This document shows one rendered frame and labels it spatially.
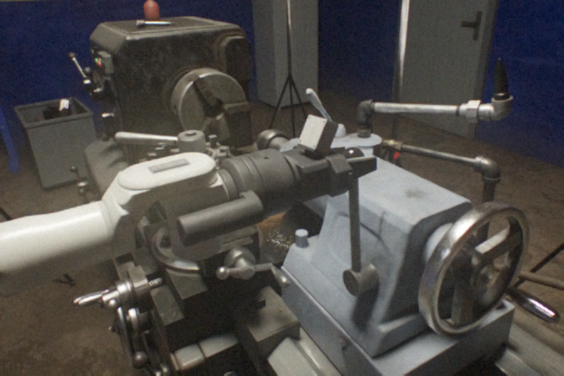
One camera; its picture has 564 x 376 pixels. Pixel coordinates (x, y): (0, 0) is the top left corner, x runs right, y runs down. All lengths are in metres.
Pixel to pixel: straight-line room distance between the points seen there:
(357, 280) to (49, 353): 1.81
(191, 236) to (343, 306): 0.41
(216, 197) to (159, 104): 1.18
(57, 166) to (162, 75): 2.21
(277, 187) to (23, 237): 0.27
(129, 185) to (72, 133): 3.21
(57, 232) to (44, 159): 3.22
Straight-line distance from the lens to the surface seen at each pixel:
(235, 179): 0.52
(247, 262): 0.82
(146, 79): 1.64
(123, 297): 1.03
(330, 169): 0.56
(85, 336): 2.33
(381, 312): 0.75
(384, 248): 0.73
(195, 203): 0.50
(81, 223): 0.49
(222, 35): 1.71
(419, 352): 0.80
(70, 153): 3.72
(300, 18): 5.17
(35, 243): 0.49
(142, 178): 0.49
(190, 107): 1.48
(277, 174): 0.53
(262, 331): 0.90
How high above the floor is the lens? 1.51
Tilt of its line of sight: 24 degrees down
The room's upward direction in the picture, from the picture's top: 2 degrees counter-clockwise
